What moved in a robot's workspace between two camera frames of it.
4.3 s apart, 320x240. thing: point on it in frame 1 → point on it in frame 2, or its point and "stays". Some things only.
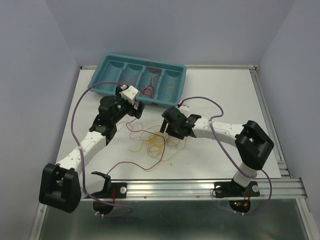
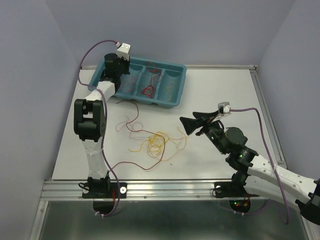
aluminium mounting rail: x=203 y=189 stays
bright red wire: x=148 y=90 stays
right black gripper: x=170 y=132 → x=191 y=124
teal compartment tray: x=157 y=81 stays
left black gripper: x=135 y=113 → x=126 y=63
